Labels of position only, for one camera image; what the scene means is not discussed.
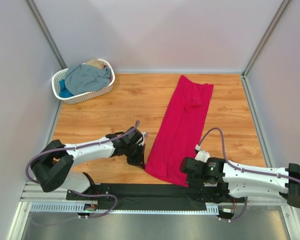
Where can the right aluminium corner post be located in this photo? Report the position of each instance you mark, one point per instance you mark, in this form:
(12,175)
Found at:
(266,36)

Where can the red t shirt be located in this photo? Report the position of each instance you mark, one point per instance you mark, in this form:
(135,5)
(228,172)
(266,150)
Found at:
(180,131)

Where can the grey blue shirt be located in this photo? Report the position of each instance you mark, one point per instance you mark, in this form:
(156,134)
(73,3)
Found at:
(85,78)

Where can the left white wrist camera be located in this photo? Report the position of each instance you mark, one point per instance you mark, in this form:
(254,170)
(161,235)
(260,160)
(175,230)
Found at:
(141,141)

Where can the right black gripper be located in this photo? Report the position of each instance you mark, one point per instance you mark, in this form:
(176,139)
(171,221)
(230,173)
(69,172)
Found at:
(188,170)

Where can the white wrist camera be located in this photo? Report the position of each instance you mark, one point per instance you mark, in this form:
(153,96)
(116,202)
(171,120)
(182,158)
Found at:
(141,141)
(201,155)

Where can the beige garment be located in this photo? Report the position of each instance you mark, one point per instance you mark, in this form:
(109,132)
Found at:
(100,64)

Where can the bright blue garment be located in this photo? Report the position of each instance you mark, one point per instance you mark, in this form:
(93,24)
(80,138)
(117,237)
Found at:
(64,92)

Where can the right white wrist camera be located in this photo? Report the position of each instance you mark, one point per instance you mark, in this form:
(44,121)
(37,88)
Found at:
(201,155)

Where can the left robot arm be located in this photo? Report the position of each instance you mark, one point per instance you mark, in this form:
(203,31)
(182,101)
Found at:
(53,168)

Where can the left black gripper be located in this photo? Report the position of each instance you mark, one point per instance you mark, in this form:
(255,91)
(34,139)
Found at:
(136,157)

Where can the aluminium corner post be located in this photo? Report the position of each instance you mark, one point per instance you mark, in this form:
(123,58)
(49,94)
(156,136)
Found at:
(45,31)
(266,36)

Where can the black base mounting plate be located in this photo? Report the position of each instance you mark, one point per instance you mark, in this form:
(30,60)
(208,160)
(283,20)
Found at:
(164,195)

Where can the aluminium frame rail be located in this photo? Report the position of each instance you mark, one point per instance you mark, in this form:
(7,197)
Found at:
(256,122)

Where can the left aluminium corner post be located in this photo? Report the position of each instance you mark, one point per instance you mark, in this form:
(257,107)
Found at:
(45,31)

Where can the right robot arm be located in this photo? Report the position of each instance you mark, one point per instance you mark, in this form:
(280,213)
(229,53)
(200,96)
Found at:
(220,181)

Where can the white plastic laundry basket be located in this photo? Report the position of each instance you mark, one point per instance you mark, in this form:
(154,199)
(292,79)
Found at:
(60,75)

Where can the slotted grey cable duct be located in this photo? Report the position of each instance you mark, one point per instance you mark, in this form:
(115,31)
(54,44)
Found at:
(68,207)

